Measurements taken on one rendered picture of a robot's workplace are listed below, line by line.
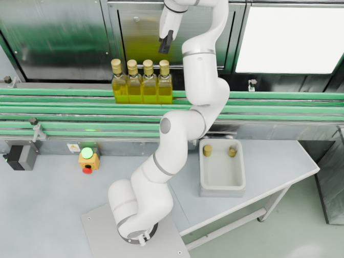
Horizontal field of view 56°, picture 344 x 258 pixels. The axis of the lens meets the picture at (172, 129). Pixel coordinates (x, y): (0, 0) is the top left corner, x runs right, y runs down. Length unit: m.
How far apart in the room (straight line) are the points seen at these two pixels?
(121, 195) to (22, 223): 0.55
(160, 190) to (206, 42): 0.40
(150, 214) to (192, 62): 0.41
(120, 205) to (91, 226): 0.36
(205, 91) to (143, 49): 0.56
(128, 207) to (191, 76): 0.41
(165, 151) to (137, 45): 0.58
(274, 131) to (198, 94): 0.71
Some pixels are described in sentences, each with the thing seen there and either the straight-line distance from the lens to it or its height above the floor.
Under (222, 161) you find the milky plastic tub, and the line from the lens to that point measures 1.38.
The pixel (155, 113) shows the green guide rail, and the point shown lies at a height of 0.94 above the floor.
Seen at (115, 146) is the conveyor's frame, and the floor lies 0.84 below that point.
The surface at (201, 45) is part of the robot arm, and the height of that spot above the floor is 1.44.
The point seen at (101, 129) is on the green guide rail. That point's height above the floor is 0.93.
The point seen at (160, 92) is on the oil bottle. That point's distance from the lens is 1.24.
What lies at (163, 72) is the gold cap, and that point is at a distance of 1.17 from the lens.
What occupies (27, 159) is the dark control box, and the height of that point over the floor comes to 0.83.
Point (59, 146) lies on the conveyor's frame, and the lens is 1.41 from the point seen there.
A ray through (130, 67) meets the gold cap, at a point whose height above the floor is 1.15.
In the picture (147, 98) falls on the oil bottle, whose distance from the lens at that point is 1.27.
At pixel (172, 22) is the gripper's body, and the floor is 1.37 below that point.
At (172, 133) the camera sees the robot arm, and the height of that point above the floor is 1.31.
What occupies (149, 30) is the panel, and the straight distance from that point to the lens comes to 1.24.
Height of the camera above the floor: 1.98
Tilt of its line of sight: 56 degrees down
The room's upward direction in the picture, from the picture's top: straight up
